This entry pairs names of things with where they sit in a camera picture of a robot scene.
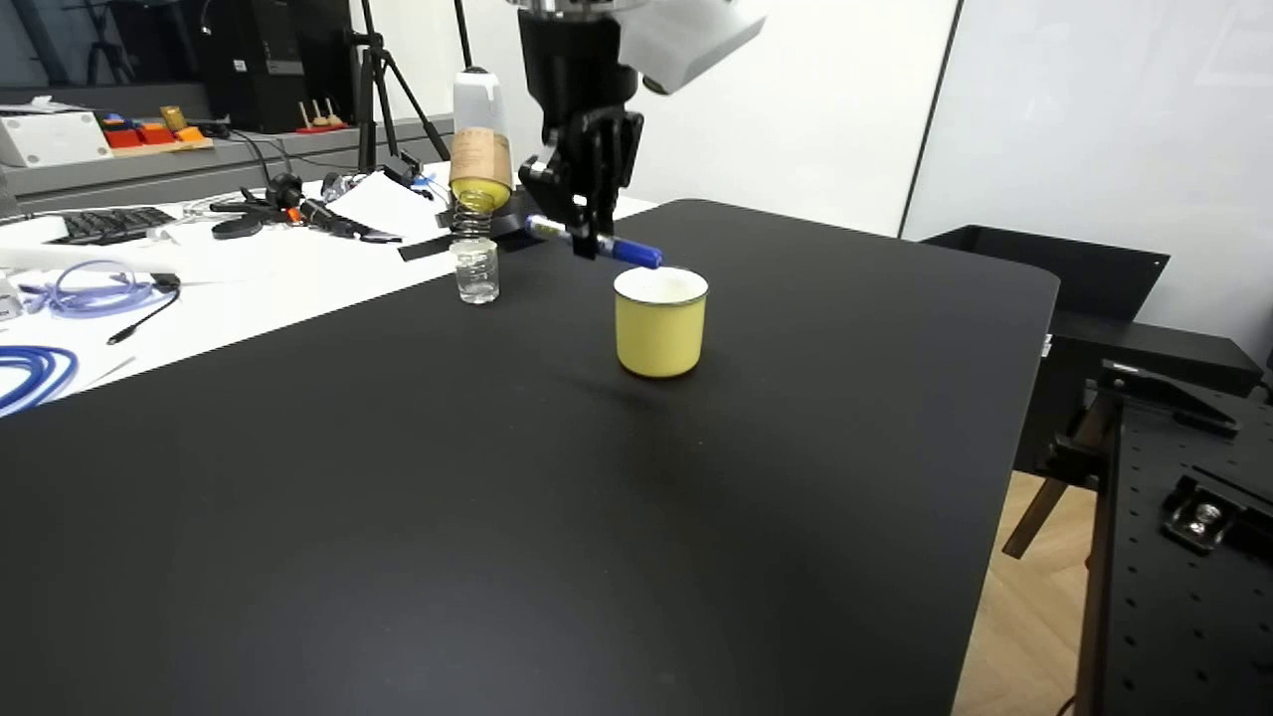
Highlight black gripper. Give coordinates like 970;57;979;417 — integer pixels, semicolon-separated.
516;6;646;258

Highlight blue capped marker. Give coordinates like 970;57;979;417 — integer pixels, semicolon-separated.
524;215;661;265

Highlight yellow mug white interior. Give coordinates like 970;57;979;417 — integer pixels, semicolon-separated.
615;265;710;376

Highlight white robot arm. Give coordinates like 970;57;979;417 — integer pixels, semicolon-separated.
508;0;768;258

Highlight tilted cork roll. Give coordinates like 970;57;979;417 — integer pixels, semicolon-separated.
449;127;515;215

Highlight small clear glass jar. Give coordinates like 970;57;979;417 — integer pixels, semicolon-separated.
453;240;501;307

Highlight white paper sheet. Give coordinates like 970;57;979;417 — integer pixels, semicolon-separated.
331;170;446;242

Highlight black tripod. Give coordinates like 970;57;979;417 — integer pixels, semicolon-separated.
349;0;449;183

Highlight black optical breadboard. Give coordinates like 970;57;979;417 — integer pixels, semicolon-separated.
1076;370;1273;716

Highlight black clamp mount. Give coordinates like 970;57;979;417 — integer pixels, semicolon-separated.
1164;464;1273;562

